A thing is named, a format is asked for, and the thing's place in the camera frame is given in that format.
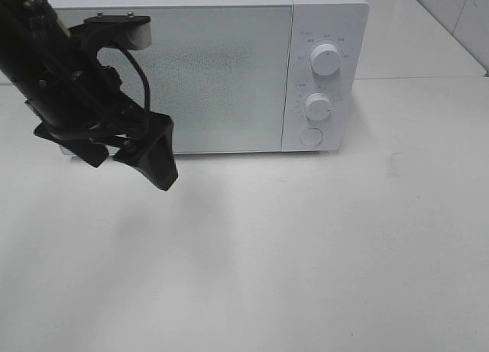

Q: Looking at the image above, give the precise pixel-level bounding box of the white microwave knob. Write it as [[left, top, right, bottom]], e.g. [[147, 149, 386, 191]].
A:
[[310, 43, 342, 76], [304, 93, 332, 121]]

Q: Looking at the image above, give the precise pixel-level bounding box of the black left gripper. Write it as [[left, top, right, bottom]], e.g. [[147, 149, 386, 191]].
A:
[[28, 50, 178, 191]]

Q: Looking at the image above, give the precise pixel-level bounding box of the white microwave door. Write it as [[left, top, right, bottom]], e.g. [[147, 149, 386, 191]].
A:
[[53, 0, 293, 153]]

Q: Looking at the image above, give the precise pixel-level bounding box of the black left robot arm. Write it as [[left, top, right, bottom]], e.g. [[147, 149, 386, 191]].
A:
[[1, 0, 178, 190]]

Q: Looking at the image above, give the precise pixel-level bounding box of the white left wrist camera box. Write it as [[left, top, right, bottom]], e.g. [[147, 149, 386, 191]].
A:
[[69, 15, 152, 51]]

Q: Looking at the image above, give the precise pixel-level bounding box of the white microwave oven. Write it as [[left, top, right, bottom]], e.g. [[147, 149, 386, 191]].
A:
[[48, 0, 370, 153]]

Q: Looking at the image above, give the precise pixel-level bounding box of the round door release button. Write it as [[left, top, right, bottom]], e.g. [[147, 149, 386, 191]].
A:
[[300, 128, 323, 147]]

